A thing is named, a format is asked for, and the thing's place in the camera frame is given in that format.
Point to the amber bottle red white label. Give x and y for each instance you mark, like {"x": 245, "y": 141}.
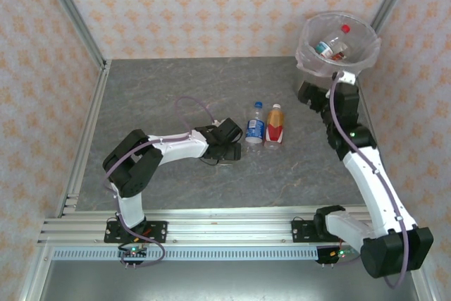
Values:
{"x": 274, "y": 128}

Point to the left controller circuit board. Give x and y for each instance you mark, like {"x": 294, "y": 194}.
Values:
{"x": 133, "y": 252}

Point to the aluminium table side rail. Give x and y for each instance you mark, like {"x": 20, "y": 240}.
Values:
{"x": 365, "y": 103}
{"x": 85, "y": 139}

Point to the blue label plastic bottle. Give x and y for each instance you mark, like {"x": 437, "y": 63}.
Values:
{"x": 255, "y": 128}

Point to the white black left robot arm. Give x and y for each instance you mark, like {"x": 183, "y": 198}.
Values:
{"x": 176, "y": 146}

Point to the controller circuit board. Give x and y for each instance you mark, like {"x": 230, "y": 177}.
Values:
{"x": 133, "y": 252}
{"x": 334, "y": 254}

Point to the right controller circuit board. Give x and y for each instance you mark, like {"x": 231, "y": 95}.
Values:
{"x": 334, "y": 254}

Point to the clear plastic bin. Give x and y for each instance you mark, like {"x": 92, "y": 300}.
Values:
{"x": 299, "y": 82}

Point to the aluminium slotted mounting rail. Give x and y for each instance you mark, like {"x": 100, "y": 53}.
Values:
{"x": 229, "y": 227}

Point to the aluminium lower frame rail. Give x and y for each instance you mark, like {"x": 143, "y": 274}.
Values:
{"x": 424, "y": 288}
{"x": 33, "y": 276}

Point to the clear plastic bin liner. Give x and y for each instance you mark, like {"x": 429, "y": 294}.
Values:
{"x": 313, "y": 65}

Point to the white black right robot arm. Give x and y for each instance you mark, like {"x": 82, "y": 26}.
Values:
{"x": 373, "y": 181}

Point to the grey metal panel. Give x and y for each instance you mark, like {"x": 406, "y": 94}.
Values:
{"x": 229, "y": 280}

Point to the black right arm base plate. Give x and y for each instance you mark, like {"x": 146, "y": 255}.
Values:
{"x": 299, "y": 230}

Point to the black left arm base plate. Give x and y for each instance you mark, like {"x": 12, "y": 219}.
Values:
{"x": 158, "y": 230}

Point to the red cap teal label bottle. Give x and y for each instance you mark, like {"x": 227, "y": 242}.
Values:
{"x": 322, "y": 47}

